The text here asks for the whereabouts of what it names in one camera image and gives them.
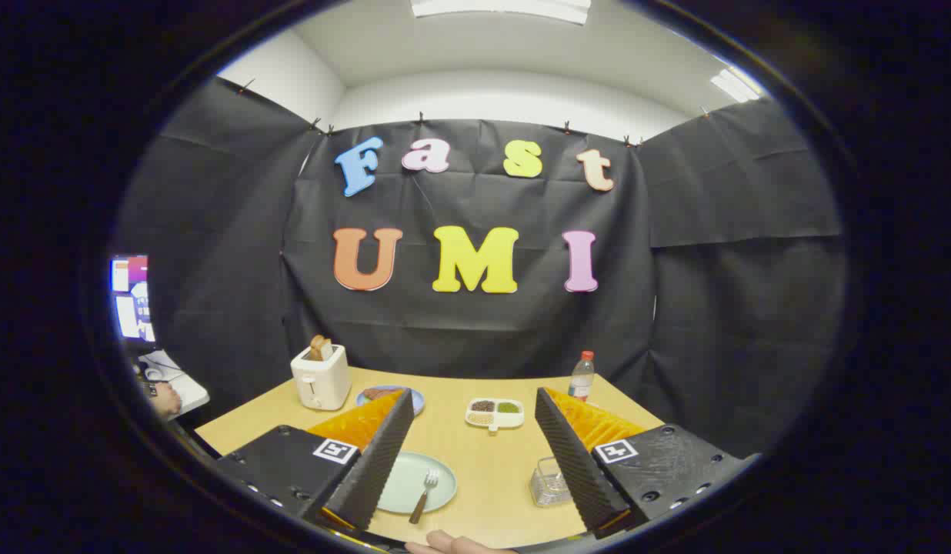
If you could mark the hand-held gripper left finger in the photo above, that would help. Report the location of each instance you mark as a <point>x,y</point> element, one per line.
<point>375,462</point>

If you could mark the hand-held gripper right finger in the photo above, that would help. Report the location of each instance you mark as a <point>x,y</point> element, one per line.
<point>572,462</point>

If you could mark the pale green plate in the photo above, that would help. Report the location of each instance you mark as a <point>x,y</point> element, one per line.
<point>406,481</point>

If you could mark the brown steak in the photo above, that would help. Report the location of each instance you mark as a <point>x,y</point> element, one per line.
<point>377,393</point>

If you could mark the blue plate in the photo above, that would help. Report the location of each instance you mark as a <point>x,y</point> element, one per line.
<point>418,402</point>

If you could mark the clear plastic water bottle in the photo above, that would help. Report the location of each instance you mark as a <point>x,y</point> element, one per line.
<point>581,378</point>

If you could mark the white divided bean dish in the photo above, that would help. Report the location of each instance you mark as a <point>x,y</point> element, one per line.
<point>495,419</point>

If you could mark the white toaster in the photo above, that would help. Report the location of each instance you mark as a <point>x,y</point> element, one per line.
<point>322,381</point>

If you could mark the toast bread slice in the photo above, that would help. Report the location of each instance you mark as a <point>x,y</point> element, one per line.
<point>319,348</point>

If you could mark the black backdrop cloth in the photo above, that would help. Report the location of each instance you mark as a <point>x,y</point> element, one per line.
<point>475,338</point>

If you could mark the white side desk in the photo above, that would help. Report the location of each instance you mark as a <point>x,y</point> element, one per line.
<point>187,388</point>

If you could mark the computer monitor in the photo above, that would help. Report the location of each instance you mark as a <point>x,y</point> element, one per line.
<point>133,308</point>

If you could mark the small ceiling light panel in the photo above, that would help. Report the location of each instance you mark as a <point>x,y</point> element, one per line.
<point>735,85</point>

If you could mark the long ceiling light panel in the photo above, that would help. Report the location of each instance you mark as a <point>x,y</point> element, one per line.
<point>498,8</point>

